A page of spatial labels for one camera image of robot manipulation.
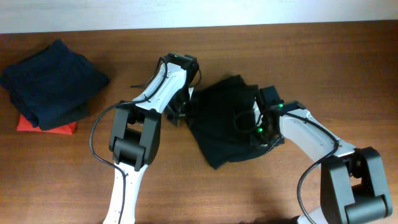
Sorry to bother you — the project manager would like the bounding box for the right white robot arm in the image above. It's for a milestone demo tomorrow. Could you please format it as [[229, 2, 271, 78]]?
[[253, 101, 393, 223]]

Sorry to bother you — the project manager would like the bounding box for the folded navy blue garment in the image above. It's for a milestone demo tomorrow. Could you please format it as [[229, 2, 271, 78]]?
[[1, 39, 109, 131]]

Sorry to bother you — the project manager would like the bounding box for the black shorts garment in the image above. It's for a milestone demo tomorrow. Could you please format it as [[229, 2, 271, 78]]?
[[185, 74, 285, 170]]

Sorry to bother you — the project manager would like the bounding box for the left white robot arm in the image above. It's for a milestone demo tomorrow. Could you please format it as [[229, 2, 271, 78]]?
[[104, 53, 199, 223]]

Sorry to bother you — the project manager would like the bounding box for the folded orange cloth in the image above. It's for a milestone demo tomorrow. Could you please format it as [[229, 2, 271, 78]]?
[[16, 113, 78, 135]]

